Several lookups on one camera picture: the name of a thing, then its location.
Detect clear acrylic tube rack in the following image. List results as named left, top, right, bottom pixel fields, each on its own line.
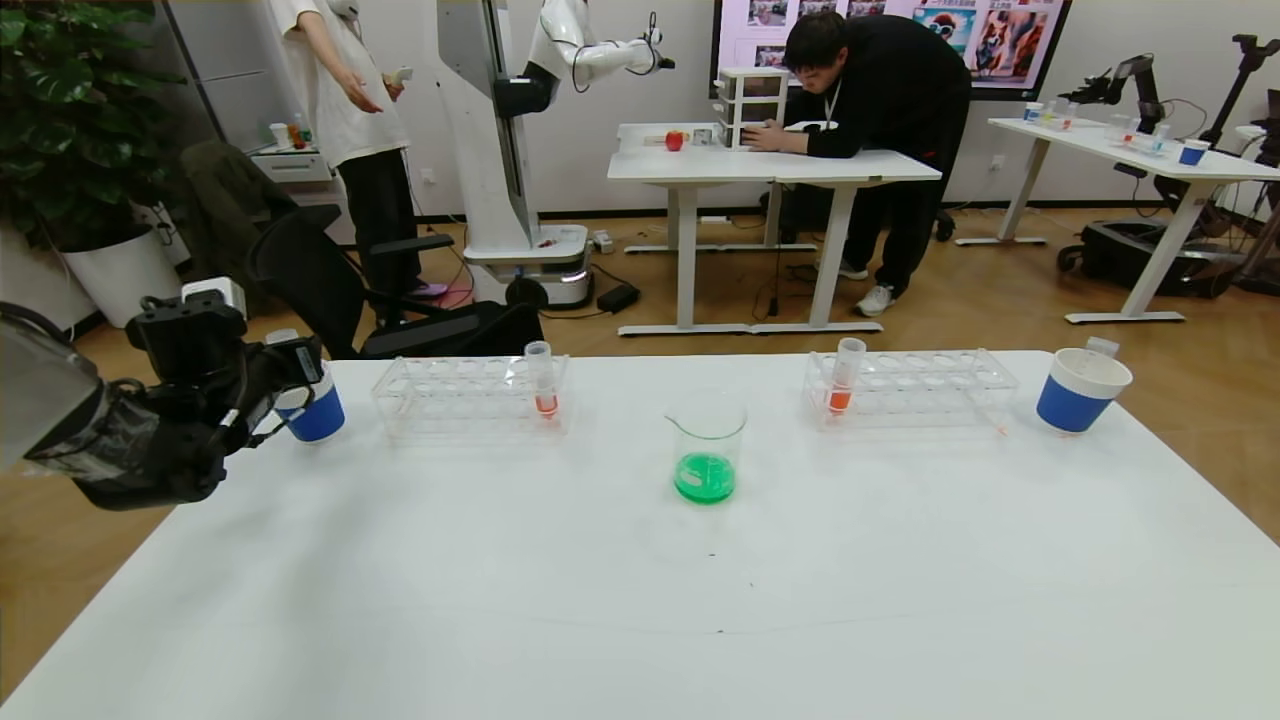
left=805, top=349, right=1020, bottom=433
left=372, top=354, right=573, bottom=437

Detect white desk with slanted legs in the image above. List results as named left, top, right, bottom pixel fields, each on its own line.
left=953, top=115, right=1280, bottom=326

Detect blue white paper cup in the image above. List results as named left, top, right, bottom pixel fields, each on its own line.
left=272, top=362, right=347, bottom=444
left=1036, top=348, right=1134, bottom=435

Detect glass beaker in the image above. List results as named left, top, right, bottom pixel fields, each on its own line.
left=664, top=390, right=749, bottom=505

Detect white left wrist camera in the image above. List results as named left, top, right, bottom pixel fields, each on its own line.
left=182, top=277, right=248, bottom=321

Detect red pigment test tube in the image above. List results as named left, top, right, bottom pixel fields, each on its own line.
left=525, top=340, right=561, bottom=419
left=826, top=337, right=867, bottom=415

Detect white plant pot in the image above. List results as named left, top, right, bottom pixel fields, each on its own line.
left=62, top=224, right=191, bottom=329

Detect dark olive jacket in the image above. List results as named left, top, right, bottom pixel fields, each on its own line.
left=181, top=140, right=301, bottom=304

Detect green leafy plant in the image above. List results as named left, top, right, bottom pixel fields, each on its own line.
left=0, top=0, right=191, bottom=253

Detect wall display screen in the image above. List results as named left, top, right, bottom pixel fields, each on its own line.
left=712, top=0, right=1073, bottom=101

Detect white drawer organiser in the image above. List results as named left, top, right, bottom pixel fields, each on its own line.
left=715, top=66, right=791, bottom=151

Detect black office chair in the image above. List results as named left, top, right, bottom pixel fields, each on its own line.
left=246, top=205, right=546, bottom=361

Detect black wheeled robot base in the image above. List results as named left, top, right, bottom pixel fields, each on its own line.
left=1055, top=220, right=1241, bottom=299

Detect tall white robot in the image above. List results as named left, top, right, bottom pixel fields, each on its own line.
left=437, top=0, right=676, bottom=311

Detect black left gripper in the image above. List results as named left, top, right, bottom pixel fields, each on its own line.
left=237, top=335, right=325, bottom=419

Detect person in white shirt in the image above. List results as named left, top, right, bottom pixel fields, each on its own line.
left=268, top=0, right=451, bottom=326

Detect person in black clothes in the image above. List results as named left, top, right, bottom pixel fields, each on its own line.
left=742, top=10, right=973, bottom=319

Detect white drawer cabinet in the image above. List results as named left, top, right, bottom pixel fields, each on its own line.
left=250, top=140, right=351, bottom=248

